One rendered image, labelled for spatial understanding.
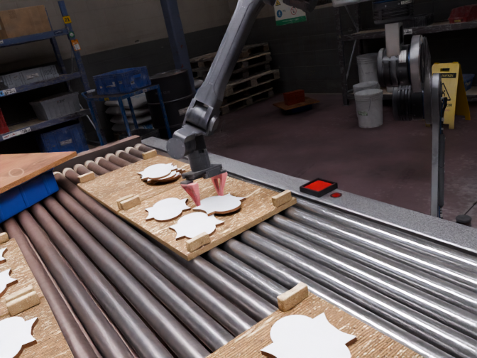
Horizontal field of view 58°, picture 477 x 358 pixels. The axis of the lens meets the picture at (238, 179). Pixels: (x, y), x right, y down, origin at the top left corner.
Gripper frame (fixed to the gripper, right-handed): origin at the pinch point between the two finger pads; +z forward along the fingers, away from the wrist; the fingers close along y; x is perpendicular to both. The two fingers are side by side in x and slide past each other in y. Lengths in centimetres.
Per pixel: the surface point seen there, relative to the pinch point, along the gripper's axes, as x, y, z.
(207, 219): -9.4, -7.3, 2.4
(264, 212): -17.7, 4.8, 4.0
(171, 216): 1.6, -11.9, 0.7
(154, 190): 26.6, -4.2, -3.4
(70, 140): 452, 84, -24
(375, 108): 188, 329, 21
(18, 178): 57, -37, -17
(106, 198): 36.2, -17.0, -4.3
